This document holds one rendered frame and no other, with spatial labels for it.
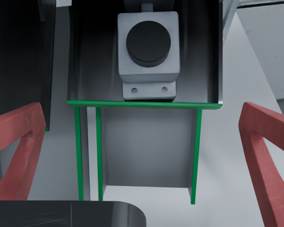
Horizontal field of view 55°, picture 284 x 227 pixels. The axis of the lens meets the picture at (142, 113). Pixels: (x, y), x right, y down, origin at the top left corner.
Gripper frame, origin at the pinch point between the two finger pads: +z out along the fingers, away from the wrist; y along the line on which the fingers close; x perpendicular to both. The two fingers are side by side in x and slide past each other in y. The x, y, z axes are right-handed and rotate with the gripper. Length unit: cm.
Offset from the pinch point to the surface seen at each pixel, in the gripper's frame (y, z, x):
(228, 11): -9.8, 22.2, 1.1
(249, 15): -36, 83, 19
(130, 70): 0.8, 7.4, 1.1
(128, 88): 1.1, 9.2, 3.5
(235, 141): -20, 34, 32
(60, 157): 11.4, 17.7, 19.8
